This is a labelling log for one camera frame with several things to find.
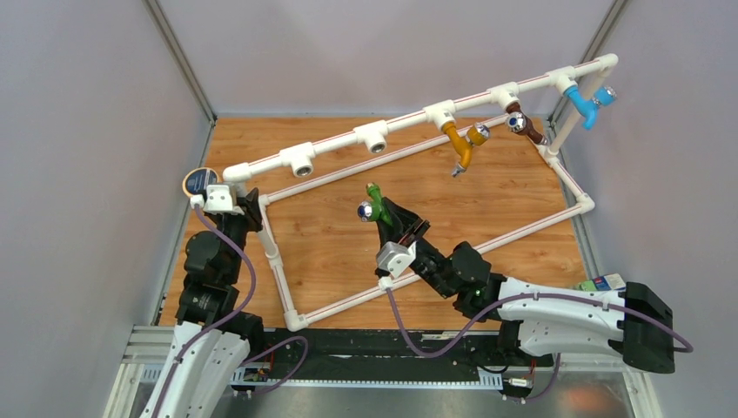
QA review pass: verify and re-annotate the masking tape roll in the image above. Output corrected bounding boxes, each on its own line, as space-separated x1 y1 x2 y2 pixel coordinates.
182 167 219 199

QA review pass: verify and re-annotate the brown water faucet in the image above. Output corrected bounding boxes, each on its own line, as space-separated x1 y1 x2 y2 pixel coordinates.
505 102 546 145

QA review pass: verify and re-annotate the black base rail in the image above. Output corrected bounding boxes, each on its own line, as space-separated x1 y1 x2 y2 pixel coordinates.
266 328 554 383

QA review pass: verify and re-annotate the green water faucet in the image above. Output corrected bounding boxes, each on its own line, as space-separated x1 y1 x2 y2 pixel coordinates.
357 182 391 226

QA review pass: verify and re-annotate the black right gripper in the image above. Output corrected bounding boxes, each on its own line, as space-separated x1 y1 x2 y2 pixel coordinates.
374 200 455 300

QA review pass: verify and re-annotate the white PVC pipe frame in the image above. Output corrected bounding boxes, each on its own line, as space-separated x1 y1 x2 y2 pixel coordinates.
223 53 618 330

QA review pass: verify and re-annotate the blue green small box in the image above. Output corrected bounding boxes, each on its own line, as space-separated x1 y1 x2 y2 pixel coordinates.
573 273 627 292

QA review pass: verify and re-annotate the yellow water faucet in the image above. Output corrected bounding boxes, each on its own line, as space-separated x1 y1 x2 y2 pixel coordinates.
440 121 491 177

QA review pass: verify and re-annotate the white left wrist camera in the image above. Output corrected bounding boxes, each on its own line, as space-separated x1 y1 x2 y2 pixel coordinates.
190 184 243 214

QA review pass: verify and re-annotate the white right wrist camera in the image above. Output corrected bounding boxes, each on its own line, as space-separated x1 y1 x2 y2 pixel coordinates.
375 242 417 291

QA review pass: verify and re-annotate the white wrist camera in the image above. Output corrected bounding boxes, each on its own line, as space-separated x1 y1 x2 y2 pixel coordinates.
190 184 243 214
375 242 417 291

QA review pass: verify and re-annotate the blue water faucet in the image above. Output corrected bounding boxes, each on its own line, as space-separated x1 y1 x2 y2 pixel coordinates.
563 85 617 131

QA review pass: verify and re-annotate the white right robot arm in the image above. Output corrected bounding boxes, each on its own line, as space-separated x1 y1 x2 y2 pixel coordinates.
357 198 679 374

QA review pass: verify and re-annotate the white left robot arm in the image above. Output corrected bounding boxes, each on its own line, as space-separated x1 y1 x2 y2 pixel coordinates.
141 189 266 417

